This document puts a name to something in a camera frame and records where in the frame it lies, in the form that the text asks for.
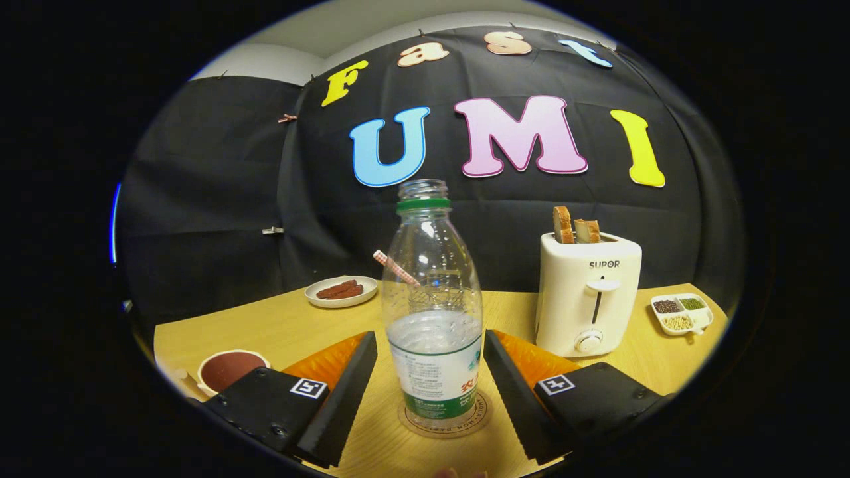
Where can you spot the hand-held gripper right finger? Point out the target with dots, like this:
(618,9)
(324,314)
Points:
(514,405)

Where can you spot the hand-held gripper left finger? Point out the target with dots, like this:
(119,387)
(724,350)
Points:
(339,405)

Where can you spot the round wooden coaster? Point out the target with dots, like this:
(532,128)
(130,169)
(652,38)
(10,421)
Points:
(483,411)

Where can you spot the clear plastic juice bottle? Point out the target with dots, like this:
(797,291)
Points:
(435,358)

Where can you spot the wooden table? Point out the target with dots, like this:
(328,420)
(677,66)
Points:
(511,318)

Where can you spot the small white plate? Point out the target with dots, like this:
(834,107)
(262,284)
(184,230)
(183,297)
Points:
(319,300)

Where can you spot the red-brown sausage pieces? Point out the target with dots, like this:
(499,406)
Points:
(340,289)

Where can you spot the cream toaster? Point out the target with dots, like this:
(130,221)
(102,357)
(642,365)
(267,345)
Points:
(584,299)

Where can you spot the tall toast slice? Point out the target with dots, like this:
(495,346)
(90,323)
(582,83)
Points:
(564,226)

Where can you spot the silver binder clip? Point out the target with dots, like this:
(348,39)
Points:
(273,230)

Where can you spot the short toast slice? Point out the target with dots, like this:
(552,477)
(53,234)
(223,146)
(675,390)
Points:
(588,231)

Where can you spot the white divided bean dish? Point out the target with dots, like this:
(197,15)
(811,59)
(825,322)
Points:
(700,320)

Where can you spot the black backdrop cloth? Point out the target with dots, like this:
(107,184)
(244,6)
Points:
(212,199)

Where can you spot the copper clip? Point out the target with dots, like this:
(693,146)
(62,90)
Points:
(287,119)

